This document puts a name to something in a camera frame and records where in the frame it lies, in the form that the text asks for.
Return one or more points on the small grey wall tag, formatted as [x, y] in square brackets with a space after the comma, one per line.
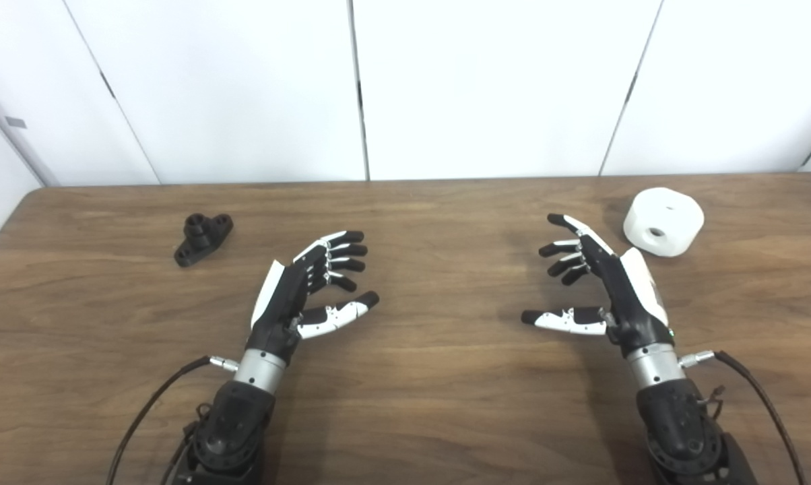
[15, 122]

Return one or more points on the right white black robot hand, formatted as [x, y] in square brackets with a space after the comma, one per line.
[631, 303]

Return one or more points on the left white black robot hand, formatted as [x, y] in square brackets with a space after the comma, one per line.
[281, 306]

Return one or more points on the black flanged holder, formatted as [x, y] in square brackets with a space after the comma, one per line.
[200, 239]

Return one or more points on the round white plastic piece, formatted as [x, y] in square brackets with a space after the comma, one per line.
[665, 214]

